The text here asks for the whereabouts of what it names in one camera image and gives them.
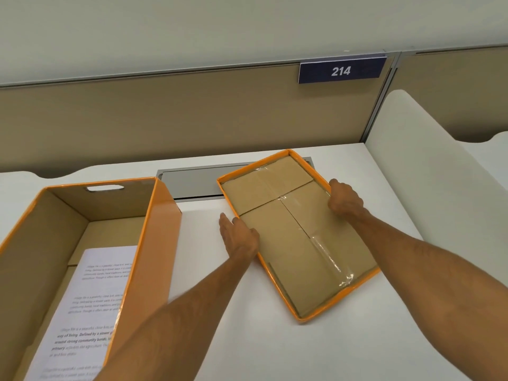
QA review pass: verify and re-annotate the printed white paper sheet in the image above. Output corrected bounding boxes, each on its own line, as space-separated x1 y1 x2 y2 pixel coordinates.
24 245 139 381

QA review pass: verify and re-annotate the grey desk cable cover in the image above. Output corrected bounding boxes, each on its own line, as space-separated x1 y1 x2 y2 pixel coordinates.
156 156 312 202

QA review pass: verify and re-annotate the orange cardboard storage box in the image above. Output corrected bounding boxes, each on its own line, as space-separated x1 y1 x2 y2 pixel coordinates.
0 177 183 381

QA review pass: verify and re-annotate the blue number sign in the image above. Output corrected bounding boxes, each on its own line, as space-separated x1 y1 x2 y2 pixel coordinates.
298 56 388 85

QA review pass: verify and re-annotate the grey metal partition post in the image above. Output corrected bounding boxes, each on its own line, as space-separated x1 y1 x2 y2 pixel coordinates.
359 51 402 144

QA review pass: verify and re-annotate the person's right hand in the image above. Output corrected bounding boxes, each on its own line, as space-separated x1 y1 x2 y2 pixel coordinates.
327 178 365 222

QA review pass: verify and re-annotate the person's left forearm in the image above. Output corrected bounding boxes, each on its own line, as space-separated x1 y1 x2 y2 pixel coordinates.
94 256 255 381

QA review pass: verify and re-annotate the orange cardboard box lid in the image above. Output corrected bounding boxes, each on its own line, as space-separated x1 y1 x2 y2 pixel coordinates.
217 149 382 324

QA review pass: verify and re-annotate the white desk side divider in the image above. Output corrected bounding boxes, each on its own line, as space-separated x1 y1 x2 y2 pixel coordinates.
364 89 508 288

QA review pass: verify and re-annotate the person's right forearm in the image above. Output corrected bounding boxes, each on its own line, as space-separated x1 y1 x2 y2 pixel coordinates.
344 210 508 381

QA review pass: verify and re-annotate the person's left hand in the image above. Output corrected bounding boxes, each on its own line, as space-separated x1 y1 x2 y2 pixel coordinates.
219 212 261 264

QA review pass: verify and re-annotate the beige partition panel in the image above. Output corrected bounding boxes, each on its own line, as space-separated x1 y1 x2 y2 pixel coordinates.
0 55 397 180
397 45 508 143

